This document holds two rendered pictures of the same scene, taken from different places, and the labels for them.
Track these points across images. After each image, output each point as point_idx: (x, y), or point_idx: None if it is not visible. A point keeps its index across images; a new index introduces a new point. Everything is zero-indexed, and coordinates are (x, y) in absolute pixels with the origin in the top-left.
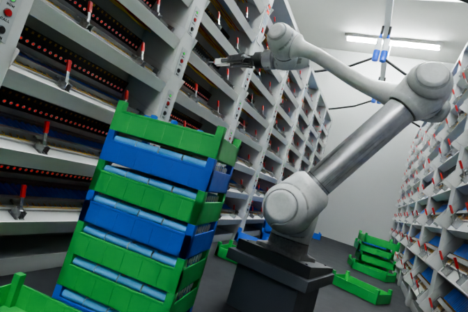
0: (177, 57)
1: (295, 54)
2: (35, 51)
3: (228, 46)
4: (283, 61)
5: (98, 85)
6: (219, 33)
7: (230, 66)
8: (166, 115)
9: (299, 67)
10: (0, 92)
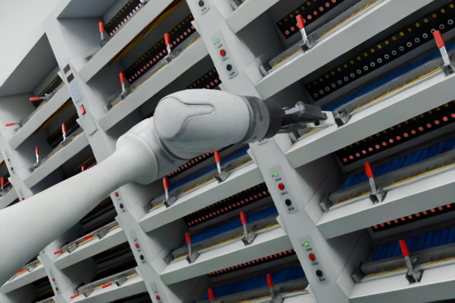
0: (273, 188)
1: (136, 180)
2: (233, 272)
3: (359, 28)
4: (189, 158)
5: (294, 258)
6: (311, 54)
7: (316, 124)
8: (328, 273)
9: (189, 147)
10: None
